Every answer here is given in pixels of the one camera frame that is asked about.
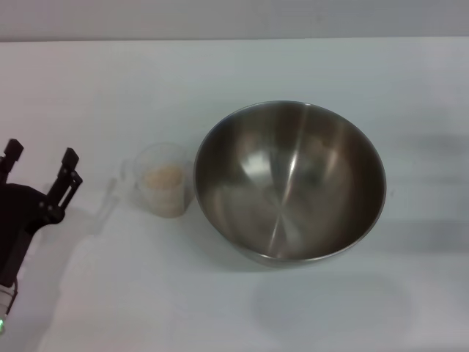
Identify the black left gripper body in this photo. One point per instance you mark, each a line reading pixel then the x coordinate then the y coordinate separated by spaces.
pixel 18 220

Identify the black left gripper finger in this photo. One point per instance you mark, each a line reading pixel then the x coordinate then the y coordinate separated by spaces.
pixel 12 150
pixel 64 187

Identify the translucent plastic measuring cup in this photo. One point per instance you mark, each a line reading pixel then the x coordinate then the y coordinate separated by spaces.
pixel 161 207

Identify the beige rice grains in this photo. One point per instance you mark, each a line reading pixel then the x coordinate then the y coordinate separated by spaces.
pixel 163 176

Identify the stainless steel mixing bowl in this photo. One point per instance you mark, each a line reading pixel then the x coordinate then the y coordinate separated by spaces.
pixel 289 190

